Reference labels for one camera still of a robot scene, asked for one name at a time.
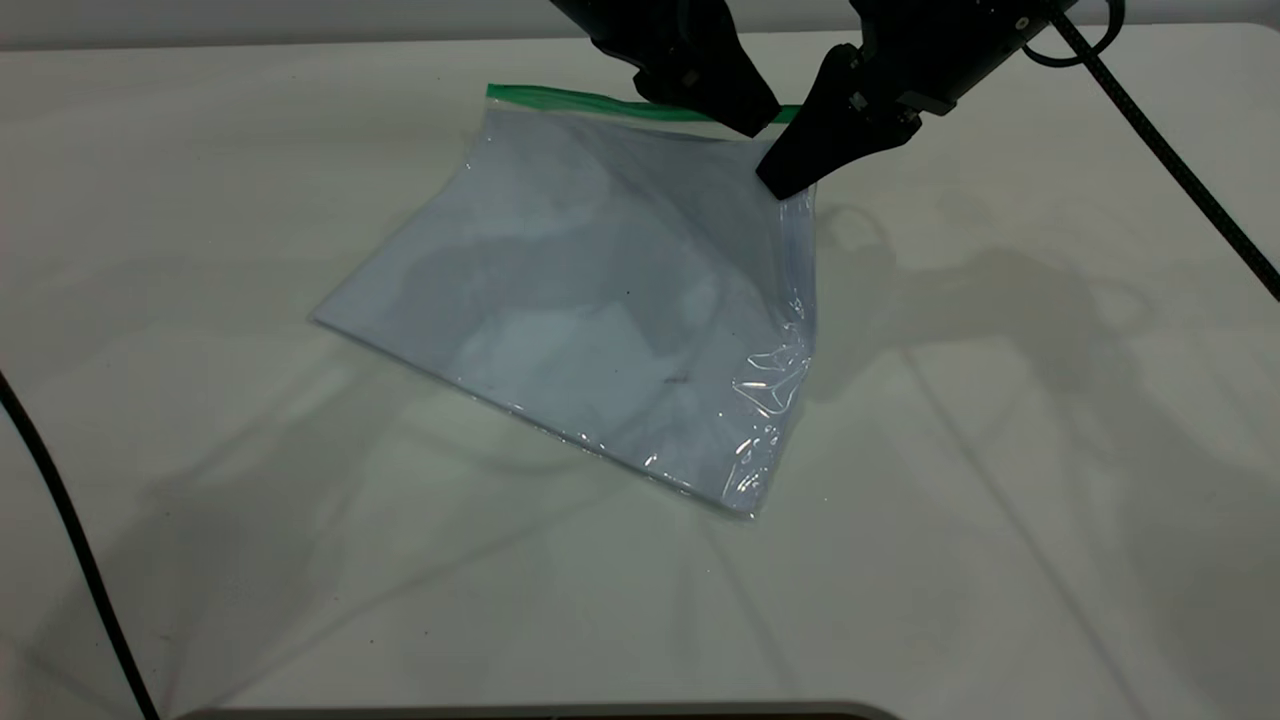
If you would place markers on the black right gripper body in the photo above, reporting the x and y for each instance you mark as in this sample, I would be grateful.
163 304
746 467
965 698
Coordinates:
940 45

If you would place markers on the dark rounded base plate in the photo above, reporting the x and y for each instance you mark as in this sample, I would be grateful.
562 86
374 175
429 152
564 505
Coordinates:
540 713

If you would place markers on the clear zip bag green zipper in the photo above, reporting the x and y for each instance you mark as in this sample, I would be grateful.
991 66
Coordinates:
600 300

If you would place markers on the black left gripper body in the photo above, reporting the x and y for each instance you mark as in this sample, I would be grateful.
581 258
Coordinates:
650 30

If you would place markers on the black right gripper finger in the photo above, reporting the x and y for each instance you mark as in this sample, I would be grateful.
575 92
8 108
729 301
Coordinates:
870 135
825 115

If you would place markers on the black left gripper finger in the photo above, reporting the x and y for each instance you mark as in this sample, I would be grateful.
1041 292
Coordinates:
745 85
700 100

